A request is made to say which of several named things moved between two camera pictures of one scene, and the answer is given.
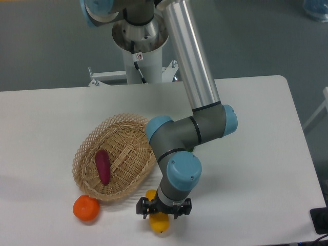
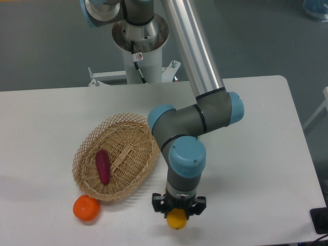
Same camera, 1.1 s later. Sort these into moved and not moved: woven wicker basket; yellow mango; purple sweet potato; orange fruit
Moved: yellow mango
Not moved: orange fruit; purple sweet potato; woven wicker basket
